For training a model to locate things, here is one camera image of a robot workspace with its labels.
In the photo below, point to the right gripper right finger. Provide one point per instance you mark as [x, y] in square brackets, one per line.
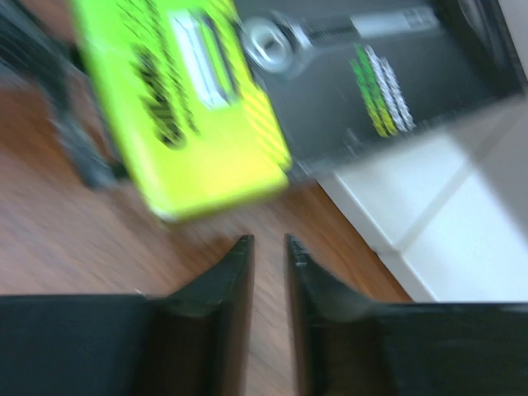
[346, 343]

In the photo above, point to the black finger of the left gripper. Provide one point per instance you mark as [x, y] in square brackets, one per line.
[28, 51]

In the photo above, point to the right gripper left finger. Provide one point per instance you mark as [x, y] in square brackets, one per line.
[191, 342]

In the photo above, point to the black green razor box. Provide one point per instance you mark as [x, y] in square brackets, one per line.
[216, 103]

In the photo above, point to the white three-tier shelf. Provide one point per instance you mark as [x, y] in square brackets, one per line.
[445, 206]

